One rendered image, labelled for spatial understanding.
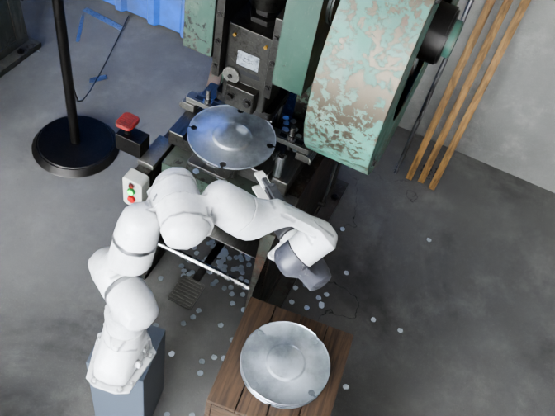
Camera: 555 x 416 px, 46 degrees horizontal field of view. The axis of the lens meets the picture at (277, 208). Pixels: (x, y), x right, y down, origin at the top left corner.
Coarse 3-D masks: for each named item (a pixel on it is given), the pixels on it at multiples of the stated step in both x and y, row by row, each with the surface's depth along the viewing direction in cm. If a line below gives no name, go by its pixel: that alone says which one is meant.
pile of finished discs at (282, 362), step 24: (264, 336) 215; (288, 336) 216; (312, 336) 218; (240, 360) 209; (264, 360) 210; (288, 360) 210; (312, 360) 212; (264, 384) 205; (288, 384) 206; (312, 384) 207; (288, 408) 203
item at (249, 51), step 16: (240, 16) 190; (256, 16) 188; (240, 32) 188; (256, 32) 186; (272, 32) 187; (240, 48) 192; (256, 48) 189; (240, 64) 196; (256, 64) 193; (224, 80) 204; (240, 80) 200; (256, 80) 198; (224, 96) 208; (240, 96) 201; (256, 96) 200; (272, 96) 207
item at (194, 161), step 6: (192, 156) 206; (192, 162) 204; (198, 162) 204; (204, 162) 205; (222, 162) 206; (198, 168) 204; (204, 168) 203; (210, 168) 203; (216, 168) 204; (222, 168) 204; (210, 174) 203; (216, 174) 202; (222, 174) 203; (228, 174) 203; (234, 174) 218
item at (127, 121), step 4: (128, 112) 216; (120, 116) 214; (124, 116) 215; (128, 116) 215; (132, 116) 215; (136, 116) 215; (116, 120) 213; (120, 120) 213; (124, 120) 213; (128, 120) 214; (132, 120) 214; (136, 120) 214; (116, 124) 212; (120, 124) 212; (124, 124) 212; (128, 124) 213; (132, 124) 213; (136, 124) 214; (124, 128) 212; (128, 128) 212; (132, 128) 213
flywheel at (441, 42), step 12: (444, 12) 164; (456, 12) 165; (432, 24) 164; (444, 24) 163; (456, 24) 166; (432, 36) 164; (444, 36) 163; (456, 36) 166; (420, 48) 167; (432, 48) 166; (444, 48) 167; (432, 60) 169
